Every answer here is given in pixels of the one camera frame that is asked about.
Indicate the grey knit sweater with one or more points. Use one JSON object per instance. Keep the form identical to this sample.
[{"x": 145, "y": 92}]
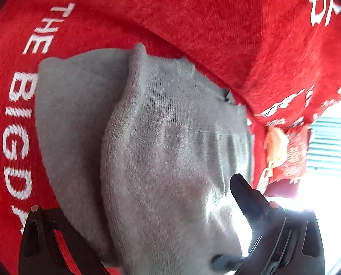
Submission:
[{"x": 139, "y": 151}]

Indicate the red wedding bed blanket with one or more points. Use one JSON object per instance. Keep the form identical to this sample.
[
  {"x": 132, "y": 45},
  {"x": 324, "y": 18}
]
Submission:
[{"x": 280, "y": 58}]

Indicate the orange cloth item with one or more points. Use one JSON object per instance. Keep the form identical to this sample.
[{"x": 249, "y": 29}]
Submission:
[{"x": 276, "y": 146}]

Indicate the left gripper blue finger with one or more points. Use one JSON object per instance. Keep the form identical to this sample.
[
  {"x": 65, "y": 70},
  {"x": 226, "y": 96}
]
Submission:
[{"x": 251, "y": 202}]

